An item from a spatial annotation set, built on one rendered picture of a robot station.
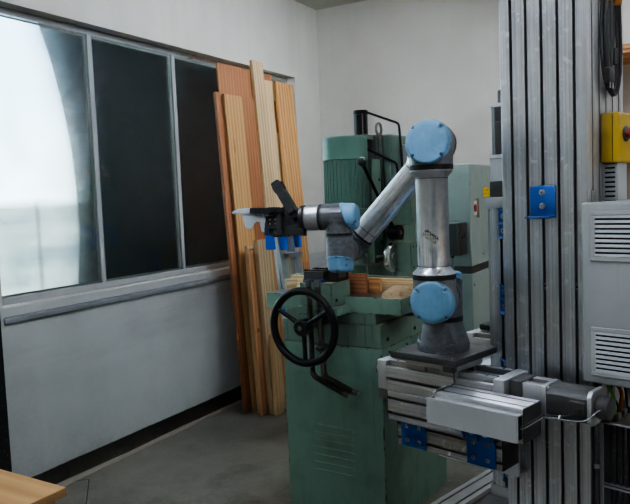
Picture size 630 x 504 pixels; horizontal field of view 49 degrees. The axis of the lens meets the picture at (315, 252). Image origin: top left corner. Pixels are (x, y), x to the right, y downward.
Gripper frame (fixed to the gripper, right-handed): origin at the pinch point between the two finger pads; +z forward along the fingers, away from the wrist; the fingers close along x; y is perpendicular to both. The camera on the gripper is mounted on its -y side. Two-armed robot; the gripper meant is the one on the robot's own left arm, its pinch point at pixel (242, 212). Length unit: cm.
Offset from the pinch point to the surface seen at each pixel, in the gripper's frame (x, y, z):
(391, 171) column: 90, -25, -26
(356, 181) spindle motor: 69, -19, -16
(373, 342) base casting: 63, 42, -24
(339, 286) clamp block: 59, 22, -12
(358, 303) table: 62, 28, -19
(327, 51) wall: 305, -157, 70
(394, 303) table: 58, 28, -33
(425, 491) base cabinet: 104, 106, -36
